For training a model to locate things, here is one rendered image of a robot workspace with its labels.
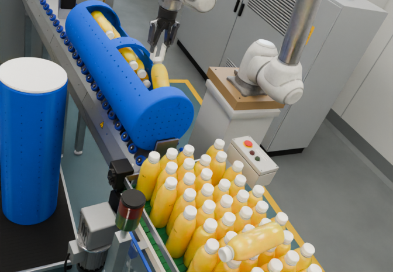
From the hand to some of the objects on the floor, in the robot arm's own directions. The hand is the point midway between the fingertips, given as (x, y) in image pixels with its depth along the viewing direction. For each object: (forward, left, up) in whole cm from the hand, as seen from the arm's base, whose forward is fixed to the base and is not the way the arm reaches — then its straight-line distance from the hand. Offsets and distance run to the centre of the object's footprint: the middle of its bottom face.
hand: (158, 52), depth 156 cm
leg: (+1, -75, -128) cm, 148 cm away
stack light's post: (+38, +70, -128) cm, 150 cm away
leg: (+19, -172, -128) cm, 216 cm away
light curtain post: (-23, -120, -128) cm, 177 cm away
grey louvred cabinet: (-186, -140, -127) cm, 265 cm away
